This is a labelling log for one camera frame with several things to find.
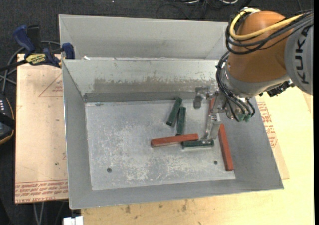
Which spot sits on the grey metal bin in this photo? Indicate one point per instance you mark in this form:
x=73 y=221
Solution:
x=129 y=149

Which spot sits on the dark green flat block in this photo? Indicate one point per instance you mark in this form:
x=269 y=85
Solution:
x=195 y=144
x=181 y=120
x=174 y=111

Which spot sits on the red-brown flat block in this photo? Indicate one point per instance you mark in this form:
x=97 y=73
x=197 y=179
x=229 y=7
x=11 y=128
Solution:
x=226 y=150
x=172 y=141

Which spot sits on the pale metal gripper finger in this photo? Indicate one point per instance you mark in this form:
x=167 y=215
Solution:
x=215 y=132
x=208 y=130

